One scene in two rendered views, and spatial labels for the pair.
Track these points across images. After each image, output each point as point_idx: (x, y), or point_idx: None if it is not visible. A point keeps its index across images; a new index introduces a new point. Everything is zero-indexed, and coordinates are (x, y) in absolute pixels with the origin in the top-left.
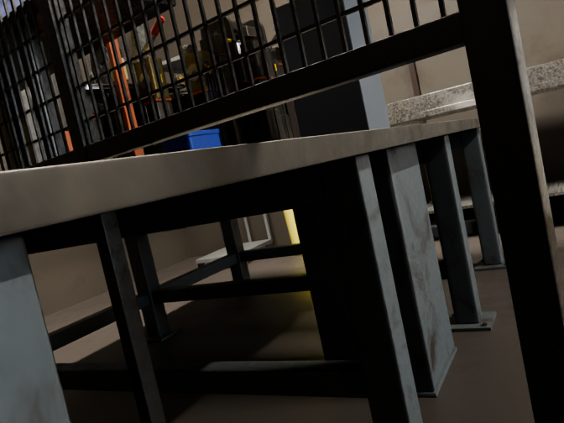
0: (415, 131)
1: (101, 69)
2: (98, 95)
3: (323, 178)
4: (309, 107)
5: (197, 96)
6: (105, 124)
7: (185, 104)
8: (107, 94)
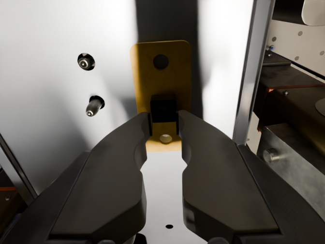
0: None
1: (206, 240)
2: (91, 3)
3: None
4: None
5: (11, 185)
6: (265, 103)
7: (138, 234)
8: (90, 53)
